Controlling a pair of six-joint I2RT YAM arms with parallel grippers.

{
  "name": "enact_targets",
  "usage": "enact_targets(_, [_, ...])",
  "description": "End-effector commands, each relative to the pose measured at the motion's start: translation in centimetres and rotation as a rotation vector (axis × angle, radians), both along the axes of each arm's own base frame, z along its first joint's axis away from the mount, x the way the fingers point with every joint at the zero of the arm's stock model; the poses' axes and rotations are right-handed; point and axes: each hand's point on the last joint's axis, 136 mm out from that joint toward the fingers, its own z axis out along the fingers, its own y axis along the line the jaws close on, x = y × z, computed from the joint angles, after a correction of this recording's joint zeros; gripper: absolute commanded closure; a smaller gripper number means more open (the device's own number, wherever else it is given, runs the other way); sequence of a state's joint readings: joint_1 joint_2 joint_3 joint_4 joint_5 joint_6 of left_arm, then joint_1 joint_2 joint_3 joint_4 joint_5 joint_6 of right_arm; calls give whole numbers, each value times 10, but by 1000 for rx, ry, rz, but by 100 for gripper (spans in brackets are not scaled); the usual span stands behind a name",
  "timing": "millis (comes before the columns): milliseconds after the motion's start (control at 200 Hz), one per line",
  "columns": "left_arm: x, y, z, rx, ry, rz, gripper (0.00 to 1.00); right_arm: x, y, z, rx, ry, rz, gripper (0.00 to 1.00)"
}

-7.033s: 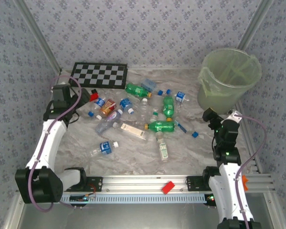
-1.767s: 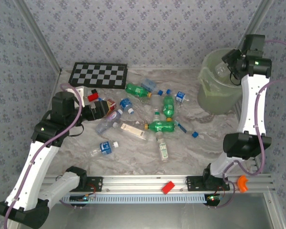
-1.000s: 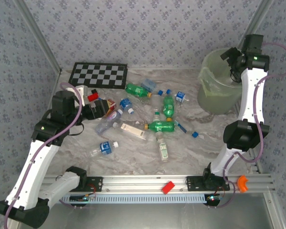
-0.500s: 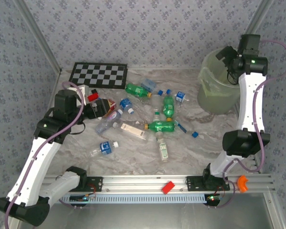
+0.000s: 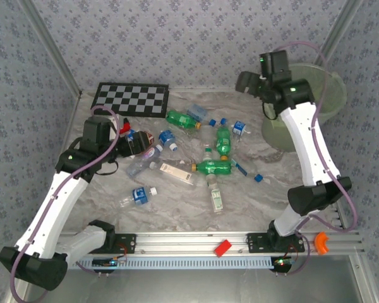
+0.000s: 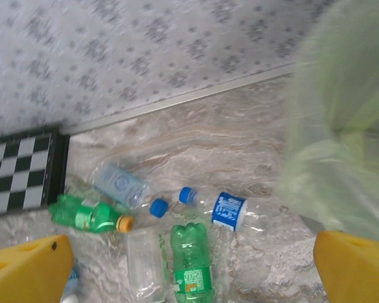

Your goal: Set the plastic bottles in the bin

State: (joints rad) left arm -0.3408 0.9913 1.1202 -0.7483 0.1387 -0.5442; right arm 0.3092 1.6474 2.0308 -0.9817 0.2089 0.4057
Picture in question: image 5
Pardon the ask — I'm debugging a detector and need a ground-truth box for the green translucent bin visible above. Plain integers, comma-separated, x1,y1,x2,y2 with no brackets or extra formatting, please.
261,62,347,153

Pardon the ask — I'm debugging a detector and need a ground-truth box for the crushed clear bottle blue label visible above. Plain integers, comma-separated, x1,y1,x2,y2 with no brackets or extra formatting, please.
186,103,208,122

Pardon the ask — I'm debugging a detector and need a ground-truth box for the thin black cable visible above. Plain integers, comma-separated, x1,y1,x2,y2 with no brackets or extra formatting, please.
96,158,119,177
261,101,278,121

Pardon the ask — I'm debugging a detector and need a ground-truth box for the small red and black block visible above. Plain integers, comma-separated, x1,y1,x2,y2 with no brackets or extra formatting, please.
119,117,132,135

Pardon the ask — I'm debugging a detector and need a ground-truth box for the clear bottle pink label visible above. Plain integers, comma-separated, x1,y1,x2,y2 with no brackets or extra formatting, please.
126,144,164,180

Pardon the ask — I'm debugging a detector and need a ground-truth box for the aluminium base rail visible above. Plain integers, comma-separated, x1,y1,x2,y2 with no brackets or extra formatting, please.
55,232,366,256

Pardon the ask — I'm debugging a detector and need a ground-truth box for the clear bottle green white label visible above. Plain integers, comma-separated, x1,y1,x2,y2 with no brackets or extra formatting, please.
205,174,225,215

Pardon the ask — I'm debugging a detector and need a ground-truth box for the black and grey checkerboard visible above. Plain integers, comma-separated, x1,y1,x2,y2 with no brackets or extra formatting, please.
90,82,171,119

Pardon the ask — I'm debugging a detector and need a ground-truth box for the red plastic block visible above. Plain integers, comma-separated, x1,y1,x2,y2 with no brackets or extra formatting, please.
214,239,233,258

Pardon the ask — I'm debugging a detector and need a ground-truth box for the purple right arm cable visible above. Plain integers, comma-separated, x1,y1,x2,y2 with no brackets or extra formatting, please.
273,40,358,276

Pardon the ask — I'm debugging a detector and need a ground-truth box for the green plastic bottle orange cap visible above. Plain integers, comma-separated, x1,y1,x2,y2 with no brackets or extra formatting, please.
215,125,232,161
165,109,203,130
191,159,233,176

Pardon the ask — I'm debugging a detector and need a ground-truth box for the clear bottle white barcode label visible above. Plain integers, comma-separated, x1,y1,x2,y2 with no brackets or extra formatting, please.
148,160,196,187

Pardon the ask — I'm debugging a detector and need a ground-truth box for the small blue label bottle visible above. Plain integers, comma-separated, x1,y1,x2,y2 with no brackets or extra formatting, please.
231,120,250,146

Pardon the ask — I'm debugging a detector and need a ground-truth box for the grey metal panel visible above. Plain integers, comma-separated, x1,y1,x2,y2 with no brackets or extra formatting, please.
25,268,369,303

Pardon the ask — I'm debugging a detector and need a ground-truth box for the orange plastic clip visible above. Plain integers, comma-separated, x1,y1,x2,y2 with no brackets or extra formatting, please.
313,232,330,255

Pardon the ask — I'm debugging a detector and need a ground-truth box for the aluminium frame post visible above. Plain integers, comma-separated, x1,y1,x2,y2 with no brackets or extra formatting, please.
314,0,366,67
17,0,83,97

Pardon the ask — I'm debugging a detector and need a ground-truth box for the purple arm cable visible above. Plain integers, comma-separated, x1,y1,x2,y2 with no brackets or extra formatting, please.
273,40,358,276
11,105,121,303

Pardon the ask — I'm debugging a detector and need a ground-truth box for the blue slotted cable duct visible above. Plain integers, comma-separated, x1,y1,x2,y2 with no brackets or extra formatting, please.
68,255,277,270

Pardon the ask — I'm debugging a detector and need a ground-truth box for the blue label bottle white cap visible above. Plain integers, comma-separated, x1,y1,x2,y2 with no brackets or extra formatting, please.
119,186,158,209
158,129,179,152

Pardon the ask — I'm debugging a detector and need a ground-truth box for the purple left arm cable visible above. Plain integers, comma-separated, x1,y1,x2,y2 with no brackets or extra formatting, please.
11,105,121,303

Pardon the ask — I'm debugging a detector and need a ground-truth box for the clear bottle blue cap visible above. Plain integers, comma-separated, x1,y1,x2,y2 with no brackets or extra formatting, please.
230,159,265,184

